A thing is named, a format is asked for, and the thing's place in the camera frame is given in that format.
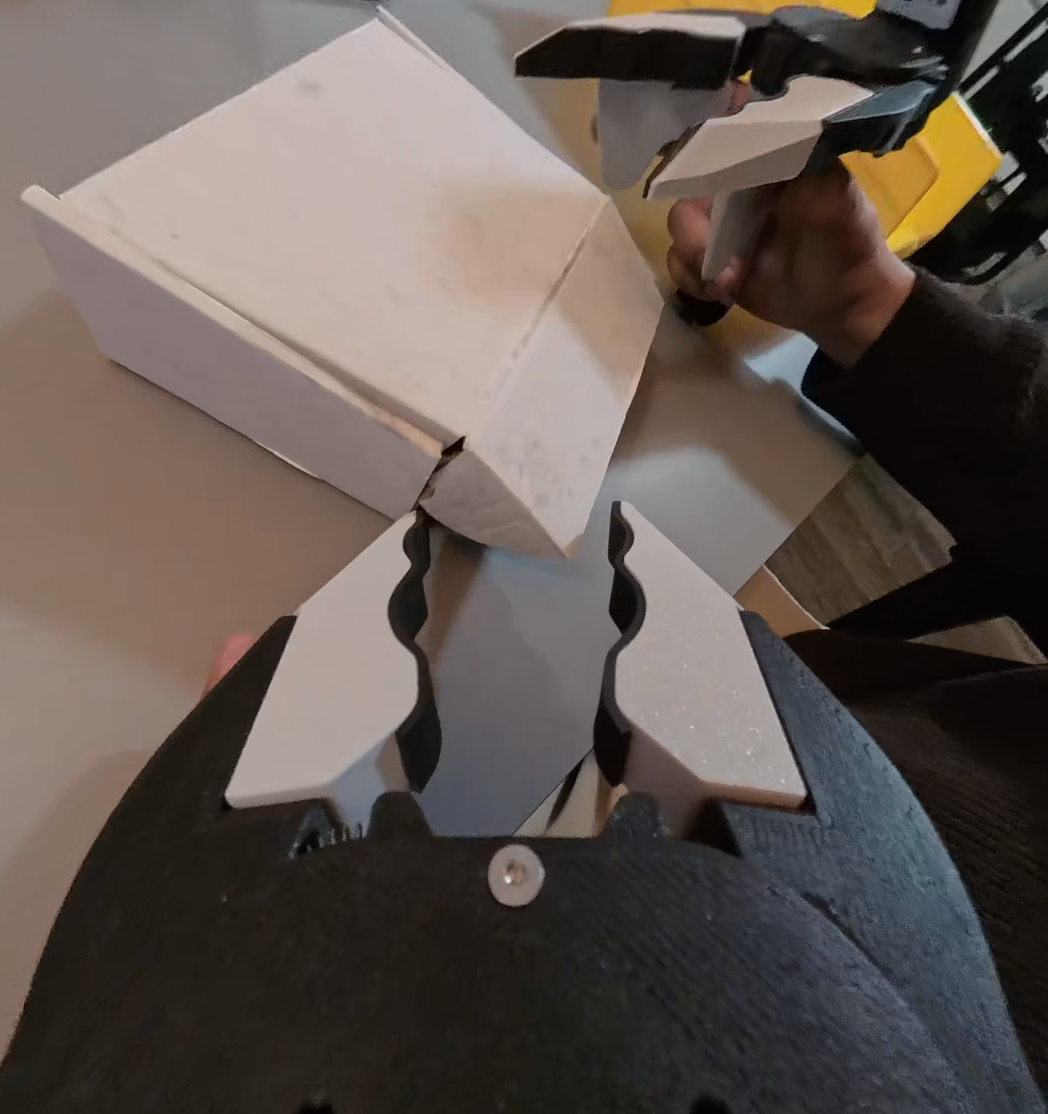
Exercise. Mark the person's torso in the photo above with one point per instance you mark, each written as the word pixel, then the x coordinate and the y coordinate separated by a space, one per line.
pixel 993 827

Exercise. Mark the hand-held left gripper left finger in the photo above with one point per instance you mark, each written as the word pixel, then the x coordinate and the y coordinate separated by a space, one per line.
pixel 332 696

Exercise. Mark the white cardboard mailer box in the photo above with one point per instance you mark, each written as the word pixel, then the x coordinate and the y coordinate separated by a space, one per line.
pixel 358 217

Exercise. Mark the person's right hand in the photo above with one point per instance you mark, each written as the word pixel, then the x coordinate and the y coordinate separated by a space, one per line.
pixel 819 261

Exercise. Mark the person's left hand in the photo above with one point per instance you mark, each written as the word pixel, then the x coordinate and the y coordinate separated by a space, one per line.
pixel 228 657

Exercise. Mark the yellow plastic bin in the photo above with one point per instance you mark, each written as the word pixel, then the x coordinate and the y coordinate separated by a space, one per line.
pixel 950 174

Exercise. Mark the person's right forearm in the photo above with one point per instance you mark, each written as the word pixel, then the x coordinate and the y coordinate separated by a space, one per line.
pixel 967 435

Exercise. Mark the black metal frame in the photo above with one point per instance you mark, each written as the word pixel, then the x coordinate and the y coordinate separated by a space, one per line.
pixel 1024 113

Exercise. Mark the grey desk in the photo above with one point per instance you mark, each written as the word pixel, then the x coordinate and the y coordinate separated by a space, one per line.
pixel 97 522

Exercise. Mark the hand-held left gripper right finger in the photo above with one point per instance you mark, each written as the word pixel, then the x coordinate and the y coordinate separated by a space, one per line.
pixel 706 696

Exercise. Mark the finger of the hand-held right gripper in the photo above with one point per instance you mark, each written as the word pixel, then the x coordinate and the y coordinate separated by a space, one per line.
pixel 750 144
pixel 645 52

